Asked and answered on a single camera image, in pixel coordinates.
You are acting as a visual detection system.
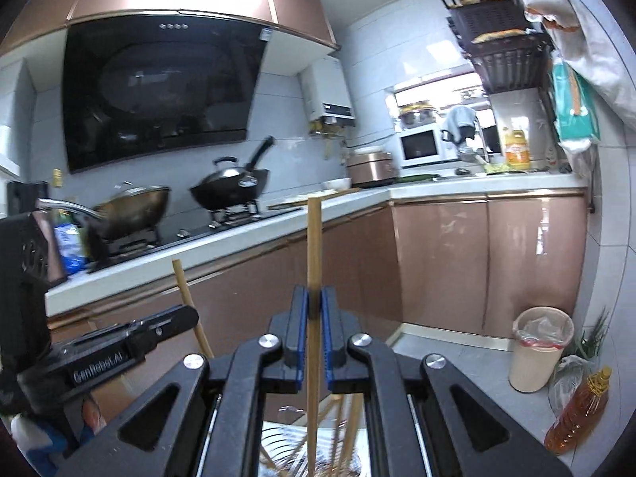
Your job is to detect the black wall shelf rack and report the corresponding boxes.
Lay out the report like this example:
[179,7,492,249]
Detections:
[430,0,555,95]

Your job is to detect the black gas stove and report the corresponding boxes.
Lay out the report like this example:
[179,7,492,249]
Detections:
[89,199,304,264]

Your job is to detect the black glass range hood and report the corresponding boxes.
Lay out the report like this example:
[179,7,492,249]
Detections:
[62,15,269,175]

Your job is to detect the metal wire utensil holder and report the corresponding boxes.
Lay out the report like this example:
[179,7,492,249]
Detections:
[258,395,368,477]

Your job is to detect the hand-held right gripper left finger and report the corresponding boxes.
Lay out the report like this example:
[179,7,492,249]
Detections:
[54,285,308,477]

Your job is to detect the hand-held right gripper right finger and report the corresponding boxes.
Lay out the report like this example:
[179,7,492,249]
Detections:
[321,285,572,477]

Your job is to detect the brown rice cooker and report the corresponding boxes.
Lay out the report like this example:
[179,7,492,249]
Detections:
[345,148,401,187]

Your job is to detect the amber oil bottle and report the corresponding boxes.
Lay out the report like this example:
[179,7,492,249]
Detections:
[544,366,613,455]

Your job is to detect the beige trash bin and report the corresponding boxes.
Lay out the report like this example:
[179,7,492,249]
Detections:
[509,306,574,393]

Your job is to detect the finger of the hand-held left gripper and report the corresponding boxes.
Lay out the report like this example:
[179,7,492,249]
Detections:
[130,304,200,359]

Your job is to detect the white microwave oven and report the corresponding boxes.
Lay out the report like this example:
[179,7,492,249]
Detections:
[397,124,445,169]

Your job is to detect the metal wok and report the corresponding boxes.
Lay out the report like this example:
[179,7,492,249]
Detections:
[37,181,172,239]

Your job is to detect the brown kitchen cabinet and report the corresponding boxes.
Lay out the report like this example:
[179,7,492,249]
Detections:
[47,191,589,423]

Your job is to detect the white water heater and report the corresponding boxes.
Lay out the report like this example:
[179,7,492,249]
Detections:
[299,57,357,127]

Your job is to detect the grey blue cloth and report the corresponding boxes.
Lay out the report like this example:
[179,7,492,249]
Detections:
[440,106,480,144]

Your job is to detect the black frying pan with lid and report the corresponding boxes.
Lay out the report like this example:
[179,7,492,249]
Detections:
[189,135,275,212]

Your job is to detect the blue dish soap bottle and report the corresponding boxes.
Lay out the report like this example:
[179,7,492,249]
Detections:
[52,211,90,276]

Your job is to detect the green packet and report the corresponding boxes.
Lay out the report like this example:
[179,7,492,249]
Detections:
[551,57,602,142]

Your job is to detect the plastic bag with green onions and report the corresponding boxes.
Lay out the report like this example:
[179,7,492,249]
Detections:
[549,308,612,415]

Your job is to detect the yellow cooking oil bottle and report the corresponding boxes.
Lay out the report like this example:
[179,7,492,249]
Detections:
[502,126,532,172]

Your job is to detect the metal pots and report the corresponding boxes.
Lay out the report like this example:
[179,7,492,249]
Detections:
[397,102,440,127]

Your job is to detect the white hanging plastic bags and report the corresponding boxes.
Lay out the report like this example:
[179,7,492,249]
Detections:
[517,0,636,130]

